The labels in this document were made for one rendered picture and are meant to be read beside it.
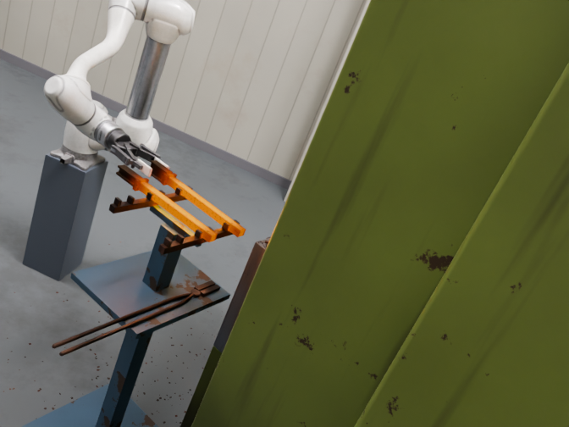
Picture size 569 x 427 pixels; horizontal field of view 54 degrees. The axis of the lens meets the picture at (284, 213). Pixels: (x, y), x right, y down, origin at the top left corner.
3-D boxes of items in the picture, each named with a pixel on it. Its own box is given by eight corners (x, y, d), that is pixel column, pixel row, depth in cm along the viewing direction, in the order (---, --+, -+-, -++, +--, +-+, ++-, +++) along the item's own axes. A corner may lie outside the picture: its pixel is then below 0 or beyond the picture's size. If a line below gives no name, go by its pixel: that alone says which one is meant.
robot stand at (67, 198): (22, 263, 272) (45, 153, 248) (46, 247, 291) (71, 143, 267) (58, 281, 271) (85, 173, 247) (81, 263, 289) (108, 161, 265)
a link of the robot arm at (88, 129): (102, 150, 200) (81, 132, 188) (77, 130, 207) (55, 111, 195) (123, 127, 202) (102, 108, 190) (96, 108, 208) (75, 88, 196)
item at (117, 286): (69, 277, 166) (71, 272, 165) (168, 249, 199) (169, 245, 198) (135, 339, 154) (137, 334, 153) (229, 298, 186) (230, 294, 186)
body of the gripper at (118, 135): (122, 148, 199) (139, 160, 195) (102, 149, 192) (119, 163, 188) (128, 129, 196) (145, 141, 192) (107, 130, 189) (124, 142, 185)
